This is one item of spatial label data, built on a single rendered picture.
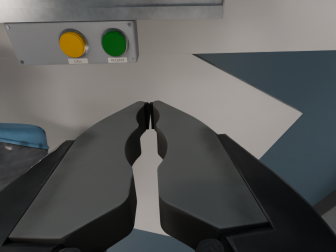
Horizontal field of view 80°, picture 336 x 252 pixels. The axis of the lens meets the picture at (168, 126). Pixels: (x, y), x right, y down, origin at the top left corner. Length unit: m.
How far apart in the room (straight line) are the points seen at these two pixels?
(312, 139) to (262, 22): 1.71
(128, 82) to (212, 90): 0.21
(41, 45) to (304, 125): 1.88
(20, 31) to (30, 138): 0.18
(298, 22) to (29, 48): 0.54
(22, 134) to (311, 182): 2.48
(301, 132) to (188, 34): 1.68
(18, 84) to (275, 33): 0.61
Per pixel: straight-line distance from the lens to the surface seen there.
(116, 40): 0.38
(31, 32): 0.43
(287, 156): 2.15
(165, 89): 0.52
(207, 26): 0.49
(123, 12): 0.38
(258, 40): 0.54
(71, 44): 0.40
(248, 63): 1.52
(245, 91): 0.57
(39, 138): 0.42
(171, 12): 0.38
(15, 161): 0.41
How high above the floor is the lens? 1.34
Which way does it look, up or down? 57 degrees down
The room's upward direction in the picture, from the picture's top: 174 degrees clockwise
